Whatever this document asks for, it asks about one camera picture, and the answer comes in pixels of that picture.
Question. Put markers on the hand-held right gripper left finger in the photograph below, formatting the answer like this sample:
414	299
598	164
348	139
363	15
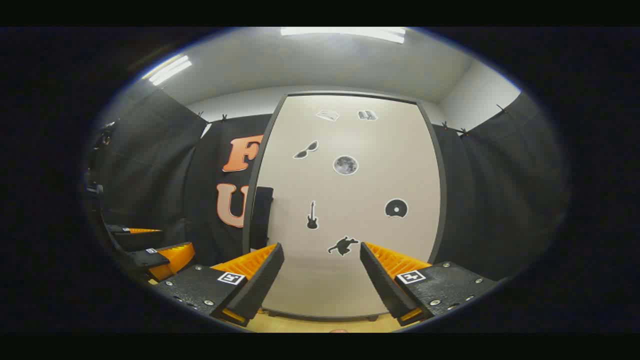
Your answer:
260	285

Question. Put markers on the black backdrop cloth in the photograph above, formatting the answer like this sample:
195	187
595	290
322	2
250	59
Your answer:
150	165

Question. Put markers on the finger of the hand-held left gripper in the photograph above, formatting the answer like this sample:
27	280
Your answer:
140	240
150	258

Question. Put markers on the narrow ceiling light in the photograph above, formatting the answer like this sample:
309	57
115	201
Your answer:
170	71

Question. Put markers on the white cabinet door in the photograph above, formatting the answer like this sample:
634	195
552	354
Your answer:
320	280

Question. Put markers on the grey cabinet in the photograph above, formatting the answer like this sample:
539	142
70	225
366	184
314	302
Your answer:
325	316

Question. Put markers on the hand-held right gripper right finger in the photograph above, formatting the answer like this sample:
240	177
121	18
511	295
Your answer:
382	285

